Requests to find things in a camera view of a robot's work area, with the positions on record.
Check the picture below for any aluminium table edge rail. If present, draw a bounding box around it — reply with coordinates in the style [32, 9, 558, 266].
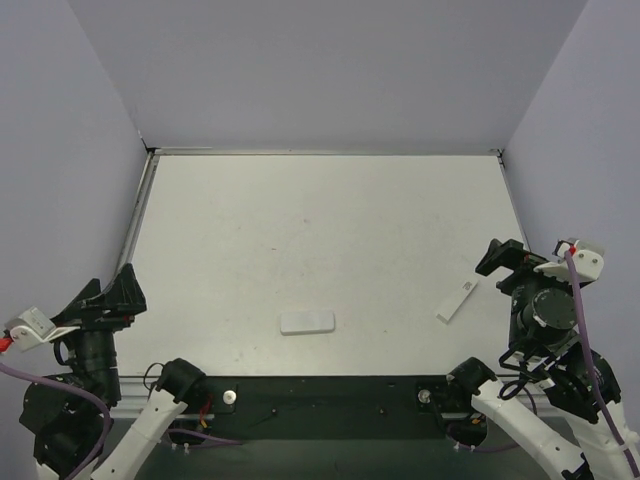
[115, 149, 158, 272]

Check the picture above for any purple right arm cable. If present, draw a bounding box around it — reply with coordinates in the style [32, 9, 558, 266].
[449, 252, 640, 480]

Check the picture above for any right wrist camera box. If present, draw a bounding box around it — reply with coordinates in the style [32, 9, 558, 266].
[534, 238, 604, 285]

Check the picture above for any small grey remote control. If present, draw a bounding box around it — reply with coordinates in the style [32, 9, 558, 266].
[280, 310, 336, 336]

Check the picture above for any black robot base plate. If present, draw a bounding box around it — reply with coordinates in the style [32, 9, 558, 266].
[168, 375, 488, 446]

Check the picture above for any long white remote control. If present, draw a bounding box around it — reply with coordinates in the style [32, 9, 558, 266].
[435, 277, 478, 324]

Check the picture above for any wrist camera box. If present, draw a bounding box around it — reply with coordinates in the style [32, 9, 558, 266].
[534, 238, 604, 285]
[1, 307, 80, 354]

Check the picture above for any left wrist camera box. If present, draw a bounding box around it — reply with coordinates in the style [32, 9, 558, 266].
[1, 307, 80, 354]

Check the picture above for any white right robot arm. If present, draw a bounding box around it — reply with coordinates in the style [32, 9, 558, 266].
[447, 238, 639, 479]

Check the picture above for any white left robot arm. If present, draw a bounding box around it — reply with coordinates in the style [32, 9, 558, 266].
[2, 264, 206, 479]

